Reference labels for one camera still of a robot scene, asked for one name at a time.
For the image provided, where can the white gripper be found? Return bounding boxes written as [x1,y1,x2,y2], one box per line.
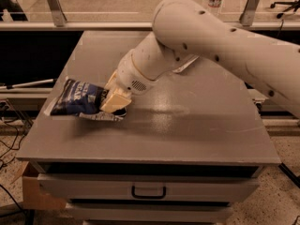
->
[100,50,157,113]

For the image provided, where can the blue chip bag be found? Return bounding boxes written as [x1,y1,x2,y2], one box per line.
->
[44,79,127,122]

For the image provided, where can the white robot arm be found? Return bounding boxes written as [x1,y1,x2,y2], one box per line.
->
[100,0,300,117]

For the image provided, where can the clear water bottle lying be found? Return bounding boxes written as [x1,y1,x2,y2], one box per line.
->
[172,55,199,74]

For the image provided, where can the grey top drawer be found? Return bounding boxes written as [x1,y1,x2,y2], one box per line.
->
[37,173,259,203]

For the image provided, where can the grey drawer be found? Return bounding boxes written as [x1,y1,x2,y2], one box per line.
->
[66,203,233,223]
[37,173,259,203]

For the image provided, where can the white pole with black tip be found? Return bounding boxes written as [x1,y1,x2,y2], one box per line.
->
[0,79,57,90]

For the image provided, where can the grey lower drawer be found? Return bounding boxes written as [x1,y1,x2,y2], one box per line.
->
[66,203,233,223]

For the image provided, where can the cardboard box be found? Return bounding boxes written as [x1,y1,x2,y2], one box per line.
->
[13,162,66,210]

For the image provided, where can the black office chair base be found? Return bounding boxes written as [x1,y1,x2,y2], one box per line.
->
[270,0,300,19]

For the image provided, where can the black drawer handle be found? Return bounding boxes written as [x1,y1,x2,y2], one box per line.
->
[131,186,167,200]

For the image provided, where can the black floor cables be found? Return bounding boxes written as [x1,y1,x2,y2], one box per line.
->
[0,100,36,225]

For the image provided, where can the metal window rail frame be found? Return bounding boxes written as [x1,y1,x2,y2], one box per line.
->
[1,0,300,31]

